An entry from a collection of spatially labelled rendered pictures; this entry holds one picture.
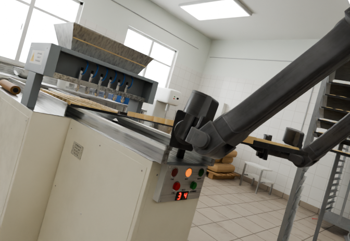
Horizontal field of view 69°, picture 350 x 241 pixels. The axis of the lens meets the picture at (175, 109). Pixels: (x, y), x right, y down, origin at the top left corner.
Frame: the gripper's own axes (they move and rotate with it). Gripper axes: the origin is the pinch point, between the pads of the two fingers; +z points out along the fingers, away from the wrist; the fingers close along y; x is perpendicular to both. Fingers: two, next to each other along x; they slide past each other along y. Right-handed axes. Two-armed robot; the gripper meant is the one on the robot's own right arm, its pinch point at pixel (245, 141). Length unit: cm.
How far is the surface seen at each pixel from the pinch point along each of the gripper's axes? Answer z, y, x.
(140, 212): 33.9, -32.2, 14.6
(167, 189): 26.4, -23.0, 12.1
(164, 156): 30.3, -11.0, 17.1
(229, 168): -95, -63, -391
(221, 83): -57, 116, -500
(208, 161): 12.1, -11.7, -4.3
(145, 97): 53, 12, -67
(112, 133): 55, -10, -5
